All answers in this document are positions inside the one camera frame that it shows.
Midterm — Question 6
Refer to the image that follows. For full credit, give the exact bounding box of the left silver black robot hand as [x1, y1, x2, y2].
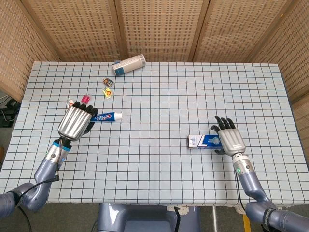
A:
[57, 101, 98, 142]

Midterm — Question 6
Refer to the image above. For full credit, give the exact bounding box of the blue white carton box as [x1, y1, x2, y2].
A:
[187, 134, 224, 151]

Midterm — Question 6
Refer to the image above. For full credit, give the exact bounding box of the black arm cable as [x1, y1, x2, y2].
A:
[235, 169, 247, 211]
[14, 169, 60, 232]

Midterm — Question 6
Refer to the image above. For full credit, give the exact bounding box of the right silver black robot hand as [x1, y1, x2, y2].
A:
[209, 116, 247, 157]

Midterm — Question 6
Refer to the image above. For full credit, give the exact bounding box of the black equipment with cables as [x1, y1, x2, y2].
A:
[0, 95, 22, 129]

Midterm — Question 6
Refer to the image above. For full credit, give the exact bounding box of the black power plug cable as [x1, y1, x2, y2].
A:
[173, 205, 182, 232]

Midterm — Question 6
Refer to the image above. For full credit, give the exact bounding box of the white cylinder can blue label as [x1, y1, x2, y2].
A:
[112, 54, 146, 77]

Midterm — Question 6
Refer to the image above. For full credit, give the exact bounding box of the blue-grey robot torso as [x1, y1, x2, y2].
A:
[93, 203, 201, 232]

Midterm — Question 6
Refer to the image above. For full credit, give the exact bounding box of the blue white toothpaste tube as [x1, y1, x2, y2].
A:
[89, 111, 123, 123]

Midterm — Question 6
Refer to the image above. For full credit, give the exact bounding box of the woven bamboo folding screen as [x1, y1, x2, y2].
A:
[0, 0, 309, 155]

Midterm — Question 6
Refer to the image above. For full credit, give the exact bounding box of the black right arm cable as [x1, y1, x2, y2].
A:
[235, 169, 247, 211]

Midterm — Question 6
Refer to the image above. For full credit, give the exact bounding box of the white power socket strip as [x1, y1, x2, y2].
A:
[166, 205, 189, 216]

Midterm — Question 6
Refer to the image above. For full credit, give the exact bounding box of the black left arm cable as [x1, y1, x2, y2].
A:
[14, 169, 60, 232]

